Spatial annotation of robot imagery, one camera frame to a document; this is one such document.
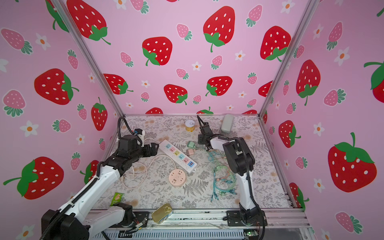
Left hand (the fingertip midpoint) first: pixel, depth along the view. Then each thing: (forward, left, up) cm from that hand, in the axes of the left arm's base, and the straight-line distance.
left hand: (152, 144), depth 82 cm
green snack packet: (-24, +18, -18) cm, 35 cm away
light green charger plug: (+11, -21, -16) cm, 29 cm away
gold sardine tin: (-31, -8, -15) cm, 36 cm away
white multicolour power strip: (+1, -13, -16) cm, 21 cm away
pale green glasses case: (+32, -48, -17) cm, 60 cm away
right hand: (+18, -29, -17) cm, 38 cm away
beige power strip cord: (-7, +6, -17) cm, 20 cm away
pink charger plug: (+6, -20, -17) cm, 27 cm away
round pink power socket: (-12, -13, -16) cm, 24 cm away
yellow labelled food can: (+26, -20, -12) cm, 35 cm away
